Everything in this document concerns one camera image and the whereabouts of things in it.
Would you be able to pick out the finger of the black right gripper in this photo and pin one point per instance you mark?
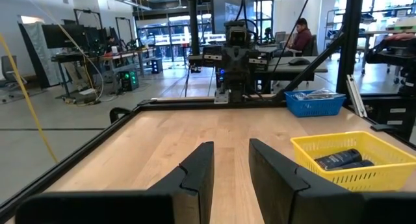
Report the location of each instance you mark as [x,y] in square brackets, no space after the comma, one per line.
[241,63]
[234,63]

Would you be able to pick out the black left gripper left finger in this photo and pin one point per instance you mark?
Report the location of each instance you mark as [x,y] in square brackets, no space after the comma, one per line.
[195,185]

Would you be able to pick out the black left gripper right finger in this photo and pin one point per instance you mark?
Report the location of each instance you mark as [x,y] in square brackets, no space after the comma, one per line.
[279,191]

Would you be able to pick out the yellow plastic basket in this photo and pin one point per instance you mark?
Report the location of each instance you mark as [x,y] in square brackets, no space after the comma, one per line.
[357,185]

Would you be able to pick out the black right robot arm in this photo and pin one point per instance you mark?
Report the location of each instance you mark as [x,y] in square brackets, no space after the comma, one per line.
[235,89]

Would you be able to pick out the black pillar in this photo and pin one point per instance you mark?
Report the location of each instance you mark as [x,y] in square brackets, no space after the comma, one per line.
[193,22]

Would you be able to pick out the dark grey desk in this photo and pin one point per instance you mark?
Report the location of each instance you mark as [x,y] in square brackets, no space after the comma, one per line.
[286,69]

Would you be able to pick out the black computer mouse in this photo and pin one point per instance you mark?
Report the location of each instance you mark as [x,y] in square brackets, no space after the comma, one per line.
[299,61]

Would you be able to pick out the small black cabinet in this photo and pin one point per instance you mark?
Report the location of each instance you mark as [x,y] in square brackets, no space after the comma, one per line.
[157,65]

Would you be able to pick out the person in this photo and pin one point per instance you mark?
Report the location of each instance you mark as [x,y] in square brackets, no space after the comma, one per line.
[302,39]

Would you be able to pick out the blue plastic basket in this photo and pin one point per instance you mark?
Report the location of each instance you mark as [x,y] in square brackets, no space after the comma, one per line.
[312,108]

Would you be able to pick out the computer tower with green lights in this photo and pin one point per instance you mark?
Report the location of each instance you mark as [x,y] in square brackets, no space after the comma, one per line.
[128,82]

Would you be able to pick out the cluttered workbench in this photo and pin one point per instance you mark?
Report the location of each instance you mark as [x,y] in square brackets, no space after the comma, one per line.
[97,56]

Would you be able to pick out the silver aluminium bar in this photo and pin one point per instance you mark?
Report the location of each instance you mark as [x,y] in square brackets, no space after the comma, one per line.
[356,95]

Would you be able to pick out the black labelled cabinet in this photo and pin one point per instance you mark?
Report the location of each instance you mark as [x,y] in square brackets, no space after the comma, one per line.
[383,120]

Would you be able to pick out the black computer monitor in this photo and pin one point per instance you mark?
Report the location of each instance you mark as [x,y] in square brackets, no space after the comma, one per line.
[61,35]

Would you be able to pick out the person's hand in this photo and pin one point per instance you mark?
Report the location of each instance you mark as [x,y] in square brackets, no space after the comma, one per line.
[403,36]

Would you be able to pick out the grey office chair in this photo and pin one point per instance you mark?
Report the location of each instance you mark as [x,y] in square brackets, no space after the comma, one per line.
[8,68]

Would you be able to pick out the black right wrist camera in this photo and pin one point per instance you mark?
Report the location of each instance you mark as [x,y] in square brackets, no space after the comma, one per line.
[238,35]

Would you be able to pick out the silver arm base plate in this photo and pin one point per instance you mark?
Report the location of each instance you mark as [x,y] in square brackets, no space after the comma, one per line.
[221,97]

